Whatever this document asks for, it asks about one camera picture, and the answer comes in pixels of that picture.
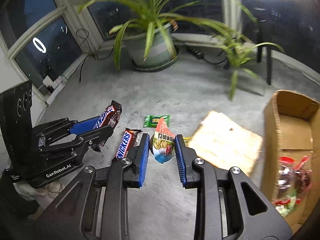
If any cardboard box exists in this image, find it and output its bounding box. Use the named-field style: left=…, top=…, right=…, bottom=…
left=260, top=89, right=320, bottom=233

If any black power strip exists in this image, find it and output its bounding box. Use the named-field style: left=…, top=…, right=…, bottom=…
left=186, top=45, right=208, bottom=60

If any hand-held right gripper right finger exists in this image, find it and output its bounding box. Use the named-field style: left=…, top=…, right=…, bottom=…
left=174, top=134, right=293, bottom=240

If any white power strip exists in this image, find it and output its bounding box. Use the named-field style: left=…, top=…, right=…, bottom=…
left=42, top=75, right=66, bottom=105

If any black cable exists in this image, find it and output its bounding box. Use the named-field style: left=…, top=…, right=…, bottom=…
left=76, top=29, right=101, bottom=83

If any green plant pot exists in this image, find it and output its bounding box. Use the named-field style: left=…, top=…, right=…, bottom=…
left=125, top=21, right=179, bottom=68

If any white fuzzy cloth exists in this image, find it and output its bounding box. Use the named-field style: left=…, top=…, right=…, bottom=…
left=14, top=179, right=68, bottom=205

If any large spider plant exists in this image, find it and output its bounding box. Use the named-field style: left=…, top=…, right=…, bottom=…
left=71, top=0, right=258, bottom=72

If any green snack packet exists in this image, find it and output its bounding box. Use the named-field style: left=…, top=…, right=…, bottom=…
left=144, top=114, right=172, bottom=128

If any blue red peanut packet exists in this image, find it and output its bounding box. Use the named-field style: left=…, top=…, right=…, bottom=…
left=149, top=117, right=176, bottom=164

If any bread loaf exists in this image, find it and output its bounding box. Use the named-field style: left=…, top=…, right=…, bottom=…
left=186, top=111, right=263, bottom=175

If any brown chocolate bar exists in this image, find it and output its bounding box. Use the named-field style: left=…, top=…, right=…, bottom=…
left=90, top=100, right=123, bottom=153
left=114, top=128, right=143, bottom=161

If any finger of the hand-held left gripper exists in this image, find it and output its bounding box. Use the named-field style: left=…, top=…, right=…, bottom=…
left=40, top=125, right=114, bottom=158
left=32, top=116, right=103, bottom=143

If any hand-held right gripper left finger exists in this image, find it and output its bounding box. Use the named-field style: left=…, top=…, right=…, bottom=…
left=37, top=133, right=150, bottom=240

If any small spider plant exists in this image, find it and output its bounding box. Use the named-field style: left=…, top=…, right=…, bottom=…
left=212, top=29, right=285, bottom=100

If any dark plant pot saucer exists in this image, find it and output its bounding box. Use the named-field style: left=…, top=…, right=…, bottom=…
left=131, top=47, right=182, bottom=72

